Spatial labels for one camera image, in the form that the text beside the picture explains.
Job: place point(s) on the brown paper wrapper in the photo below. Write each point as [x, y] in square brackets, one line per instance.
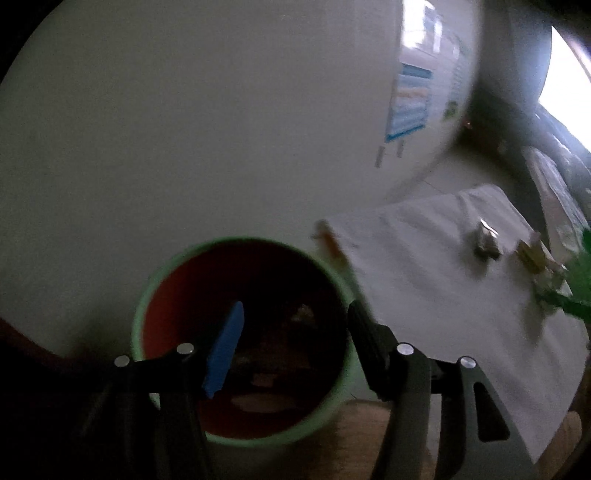
[302, 314]

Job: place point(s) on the green plastic piece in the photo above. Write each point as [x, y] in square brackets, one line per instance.
[575, 290]

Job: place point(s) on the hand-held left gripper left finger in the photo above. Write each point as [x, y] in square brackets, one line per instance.
[226, 350]

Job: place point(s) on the green bin with red liner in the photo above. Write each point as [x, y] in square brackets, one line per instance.
[175, 304]

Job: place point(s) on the crumpled foil wrapper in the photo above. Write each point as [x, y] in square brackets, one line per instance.
[485, 240]

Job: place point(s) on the wall poster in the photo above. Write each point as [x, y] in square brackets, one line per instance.
[415, 101]

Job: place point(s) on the white table sheet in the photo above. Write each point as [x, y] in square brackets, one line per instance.
[425, 295]

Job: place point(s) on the bright window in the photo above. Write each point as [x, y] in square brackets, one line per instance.
[568, 92]

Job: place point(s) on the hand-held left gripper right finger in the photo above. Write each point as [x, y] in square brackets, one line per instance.
[364, 341]

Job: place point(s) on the orange wrapper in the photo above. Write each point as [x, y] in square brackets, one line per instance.
[331, 244]

